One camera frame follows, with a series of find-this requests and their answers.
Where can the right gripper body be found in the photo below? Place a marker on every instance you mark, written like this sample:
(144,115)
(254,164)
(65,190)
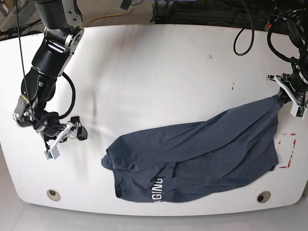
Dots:
(60,133)

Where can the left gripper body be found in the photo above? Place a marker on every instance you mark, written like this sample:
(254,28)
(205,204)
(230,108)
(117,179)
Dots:
(284,83)

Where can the dark blue T-shirt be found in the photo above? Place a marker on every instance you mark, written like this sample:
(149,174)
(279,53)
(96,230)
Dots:
(185,162)

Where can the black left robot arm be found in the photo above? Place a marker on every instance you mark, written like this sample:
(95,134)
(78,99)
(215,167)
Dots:
(293,14)

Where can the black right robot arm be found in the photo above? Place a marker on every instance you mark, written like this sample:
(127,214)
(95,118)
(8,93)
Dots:
(63,31)

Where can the red tape rectangle marking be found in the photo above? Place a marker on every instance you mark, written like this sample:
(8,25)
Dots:
(285,149)

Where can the left table grommet hole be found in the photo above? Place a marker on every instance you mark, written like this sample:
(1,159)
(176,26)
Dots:
(53,195)

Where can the table grommet hole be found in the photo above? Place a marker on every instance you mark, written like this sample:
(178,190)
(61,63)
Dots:
(263,197)
(53,195)

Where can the black power strip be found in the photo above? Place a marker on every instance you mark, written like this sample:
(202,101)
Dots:
(270,24)

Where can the right table grommet hole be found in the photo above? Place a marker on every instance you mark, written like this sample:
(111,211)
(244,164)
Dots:
(263,197)

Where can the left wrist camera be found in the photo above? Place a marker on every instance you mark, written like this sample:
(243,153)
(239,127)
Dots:
(298,111)

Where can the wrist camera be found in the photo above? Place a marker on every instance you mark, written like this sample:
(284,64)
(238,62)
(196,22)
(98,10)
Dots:
(52,153)
(298,111)

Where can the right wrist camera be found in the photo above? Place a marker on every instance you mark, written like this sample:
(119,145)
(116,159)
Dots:
(52,153)

